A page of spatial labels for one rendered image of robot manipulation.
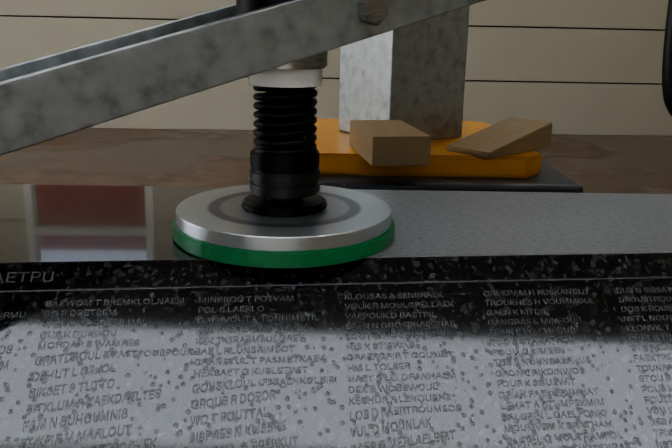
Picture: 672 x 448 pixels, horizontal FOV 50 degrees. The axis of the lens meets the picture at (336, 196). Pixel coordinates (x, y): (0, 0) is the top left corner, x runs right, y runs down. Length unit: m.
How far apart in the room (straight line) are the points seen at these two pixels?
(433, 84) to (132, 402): 1.02
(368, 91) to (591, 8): 5.92
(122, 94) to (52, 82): 0.05
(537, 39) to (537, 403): 6.58
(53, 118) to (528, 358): 0.43
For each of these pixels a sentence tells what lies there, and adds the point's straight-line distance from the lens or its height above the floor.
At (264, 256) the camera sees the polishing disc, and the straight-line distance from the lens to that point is 0.63.
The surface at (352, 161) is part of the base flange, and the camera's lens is 1.31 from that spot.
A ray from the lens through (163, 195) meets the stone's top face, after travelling 0.90.
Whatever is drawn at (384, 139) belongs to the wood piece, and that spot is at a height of 0.82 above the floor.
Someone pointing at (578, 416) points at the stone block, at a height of 0.70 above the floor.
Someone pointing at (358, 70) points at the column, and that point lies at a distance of 1.51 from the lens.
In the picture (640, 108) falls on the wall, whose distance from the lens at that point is 7.58.
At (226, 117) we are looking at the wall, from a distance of 6.89.
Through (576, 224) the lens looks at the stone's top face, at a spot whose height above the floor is 0.80.
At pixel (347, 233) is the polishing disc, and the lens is 0.64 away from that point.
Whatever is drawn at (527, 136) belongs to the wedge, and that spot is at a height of 0.81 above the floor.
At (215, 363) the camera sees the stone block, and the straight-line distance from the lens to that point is 0.62.
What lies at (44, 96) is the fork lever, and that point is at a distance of 0.59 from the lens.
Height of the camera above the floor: 1.01
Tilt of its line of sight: 14 degrees down
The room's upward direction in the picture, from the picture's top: 1 degrees clockwise
